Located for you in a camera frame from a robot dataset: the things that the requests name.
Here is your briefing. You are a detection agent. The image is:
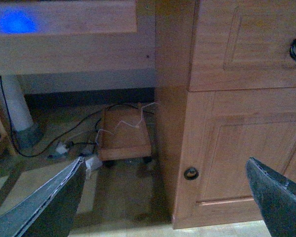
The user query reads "black power cable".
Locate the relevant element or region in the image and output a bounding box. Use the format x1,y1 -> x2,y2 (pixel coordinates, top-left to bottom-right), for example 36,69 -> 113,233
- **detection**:
0,75 -> 154,158

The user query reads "white plug on floor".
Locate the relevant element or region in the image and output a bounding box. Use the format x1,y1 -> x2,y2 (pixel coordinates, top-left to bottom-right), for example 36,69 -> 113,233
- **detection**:
55,142 -> 68,154

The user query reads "white power adapter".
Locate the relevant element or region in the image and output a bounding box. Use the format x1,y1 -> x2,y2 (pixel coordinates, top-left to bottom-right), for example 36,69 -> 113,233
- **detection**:
85,156 -> 103,180

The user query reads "white thin cable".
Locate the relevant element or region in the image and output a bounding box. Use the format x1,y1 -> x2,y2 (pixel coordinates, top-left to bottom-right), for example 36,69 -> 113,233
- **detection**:
95,102 -> 158,150

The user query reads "wooden rolling cpu stand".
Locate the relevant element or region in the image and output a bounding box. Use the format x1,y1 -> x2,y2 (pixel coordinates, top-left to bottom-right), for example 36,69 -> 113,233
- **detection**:
95,103 -> 152,167

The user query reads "wooden desk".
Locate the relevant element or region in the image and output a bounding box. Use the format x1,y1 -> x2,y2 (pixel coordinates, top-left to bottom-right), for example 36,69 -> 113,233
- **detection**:
0,0 -> 296,230

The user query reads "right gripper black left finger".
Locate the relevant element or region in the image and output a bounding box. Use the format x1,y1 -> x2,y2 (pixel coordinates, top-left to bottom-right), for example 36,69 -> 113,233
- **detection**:
0,157 -> 86,237

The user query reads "black door ring pull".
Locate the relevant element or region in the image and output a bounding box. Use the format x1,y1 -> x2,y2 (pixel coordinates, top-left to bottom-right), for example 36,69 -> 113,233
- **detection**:
184,167 -> 199,181

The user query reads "white pipe with grey base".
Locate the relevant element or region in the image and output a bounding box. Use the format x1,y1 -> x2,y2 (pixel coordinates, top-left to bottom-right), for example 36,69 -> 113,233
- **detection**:
0,75 -> 43,150

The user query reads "wooden upper drawer front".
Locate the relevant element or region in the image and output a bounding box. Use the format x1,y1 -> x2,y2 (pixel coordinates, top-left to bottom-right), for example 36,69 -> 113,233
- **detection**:
189,0 -> 296,91

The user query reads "wooden keyboard tray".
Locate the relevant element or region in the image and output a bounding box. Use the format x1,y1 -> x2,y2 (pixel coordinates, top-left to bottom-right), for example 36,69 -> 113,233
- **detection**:
0,0 -> 155,75

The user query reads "wooden cabinet door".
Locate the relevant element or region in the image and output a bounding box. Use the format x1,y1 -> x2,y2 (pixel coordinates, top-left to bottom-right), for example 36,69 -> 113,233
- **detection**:
172,88 -> 296,229

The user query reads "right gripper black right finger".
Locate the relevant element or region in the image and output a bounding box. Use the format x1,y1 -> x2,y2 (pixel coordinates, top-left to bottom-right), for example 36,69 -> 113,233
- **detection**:
245,158 -> 296,237

